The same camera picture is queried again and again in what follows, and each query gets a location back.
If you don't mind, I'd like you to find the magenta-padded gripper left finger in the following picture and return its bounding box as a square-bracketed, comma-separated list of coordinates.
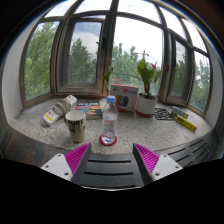
[40, 142, 93, 184]

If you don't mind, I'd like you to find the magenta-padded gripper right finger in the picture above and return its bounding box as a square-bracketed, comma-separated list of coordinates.
[132, 143, 183, 186]

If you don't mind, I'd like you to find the clear blue-capped water bottle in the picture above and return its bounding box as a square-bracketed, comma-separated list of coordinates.
[100, 95, 119, 145]

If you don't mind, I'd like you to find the white printed paper cup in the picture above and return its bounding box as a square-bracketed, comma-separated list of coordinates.
[64, 110, 87, 144]

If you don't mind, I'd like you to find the long yellow black box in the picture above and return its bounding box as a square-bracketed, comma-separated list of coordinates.
[175, 115, 198, 133]

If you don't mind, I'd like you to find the flat round red coaster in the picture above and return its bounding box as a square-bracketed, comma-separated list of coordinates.
[98, 133, 118, 147]

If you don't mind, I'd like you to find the black lattice trivet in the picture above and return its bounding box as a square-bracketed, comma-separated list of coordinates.
[153, 107, 176, 121]

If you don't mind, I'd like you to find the green plant in white pot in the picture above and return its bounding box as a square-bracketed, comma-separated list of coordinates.
[102, 50, 163, 118]

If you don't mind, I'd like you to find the dark colourful book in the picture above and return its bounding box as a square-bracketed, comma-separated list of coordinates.
[75, 101, 103, 120]

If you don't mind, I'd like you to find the white red filament spool box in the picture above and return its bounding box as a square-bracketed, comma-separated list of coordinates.
[110, 83, 140, 113]

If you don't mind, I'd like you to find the brown framed bay window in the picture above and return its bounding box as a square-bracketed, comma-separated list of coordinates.
[19, 0, 213, 116]

